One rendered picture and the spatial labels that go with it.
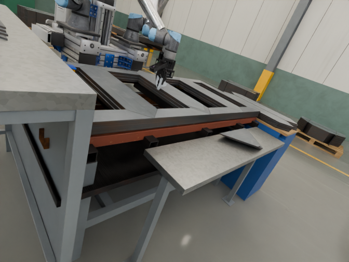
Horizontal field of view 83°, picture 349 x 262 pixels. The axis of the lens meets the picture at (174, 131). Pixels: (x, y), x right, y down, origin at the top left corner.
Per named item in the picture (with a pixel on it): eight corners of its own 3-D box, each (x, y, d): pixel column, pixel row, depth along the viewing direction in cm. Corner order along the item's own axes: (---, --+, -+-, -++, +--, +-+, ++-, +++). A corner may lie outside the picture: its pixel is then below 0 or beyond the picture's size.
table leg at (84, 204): (80, 257, 110) (97, 161, 81) (68, 263, 105) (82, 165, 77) (76, 248, 113) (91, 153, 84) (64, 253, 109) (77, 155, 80)
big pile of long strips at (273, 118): (299, 130, 194) (302, 124, 192) (286, 134, 166) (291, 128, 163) (233, 96, 239) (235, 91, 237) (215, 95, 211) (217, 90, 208)
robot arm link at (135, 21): (124, 26, 182) (128, 9, 177) (138, 30, 189) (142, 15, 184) (128, 27, 173) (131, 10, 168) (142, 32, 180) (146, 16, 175)
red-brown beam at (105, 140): (254, 122, 180) (257, 116, 178) (71, 151, 70) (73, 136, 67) (245, 117, 185) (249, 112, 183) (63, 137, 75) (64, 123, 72)
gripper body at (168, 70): (172, 79, 131) (178, 61, 126) (162, 78, 125) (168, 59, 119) (165, 75, 135) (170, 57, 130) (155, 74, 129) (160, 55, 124)
